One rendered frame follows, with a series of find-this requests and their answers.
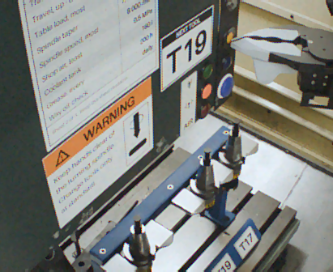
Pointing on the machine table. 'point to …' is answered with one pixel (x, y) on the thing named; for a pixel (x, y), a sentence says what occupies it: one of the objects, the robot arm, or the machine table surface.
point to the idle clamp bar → (89, 250)
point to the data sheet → (86, 57)
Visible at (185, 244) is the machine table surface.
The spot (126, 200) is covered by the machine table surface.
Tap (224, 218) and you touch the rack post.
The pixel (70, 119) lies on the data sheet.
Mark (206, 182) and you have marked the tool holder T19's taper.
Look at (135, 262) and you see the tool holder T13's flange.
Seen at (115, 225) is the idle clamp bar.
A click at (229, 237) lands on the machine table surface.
